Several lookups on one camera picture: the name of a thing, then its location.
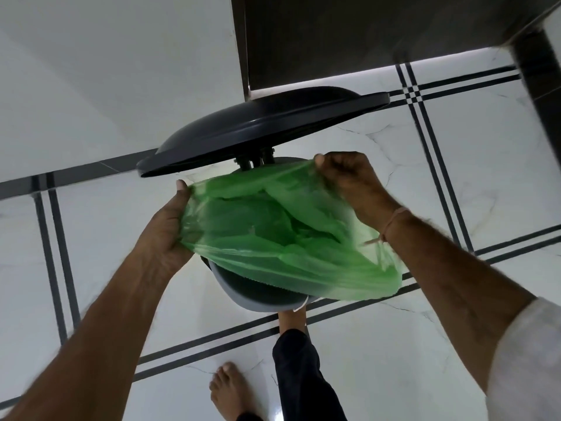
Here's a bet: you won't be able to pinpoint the person's right hand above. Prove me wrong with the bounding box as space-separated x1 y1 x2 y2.
314 151 411 238

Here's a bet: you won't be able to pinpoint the person's left hand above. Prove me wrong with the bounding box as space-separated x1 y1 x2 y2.
131 179 196 284

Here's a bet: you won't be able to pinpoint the green garbage bag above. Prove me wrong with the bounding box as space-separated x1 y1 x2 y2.
178 161 404 302

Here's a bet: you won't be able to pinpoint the person's left forearm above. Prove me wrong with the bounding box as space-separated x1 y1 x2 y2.
0 254 176 421

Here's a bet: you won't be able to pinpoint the person's right forearm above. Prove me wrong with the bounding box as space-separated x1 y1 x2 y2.
383 210 538 391

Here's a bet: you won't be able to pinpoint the person's right foot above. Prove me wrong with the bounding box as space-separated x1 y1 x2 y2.
276 307 310 336

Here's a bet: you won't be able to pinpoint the person's foot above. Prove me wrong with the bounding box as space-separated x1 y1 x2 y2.
276 307 310 336
209 363 259 421

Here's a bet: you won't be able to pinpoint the person's left foot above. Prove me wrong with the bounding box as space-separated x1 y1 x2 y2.
209 363 259 421

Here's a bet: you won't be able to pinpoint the pale thread wristband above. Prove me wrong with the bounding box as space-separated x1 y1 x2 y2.
363 207 413 247

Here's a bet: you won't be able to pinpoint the black trousers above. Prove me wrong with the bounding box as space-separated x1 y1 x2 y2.
236 328 347 421

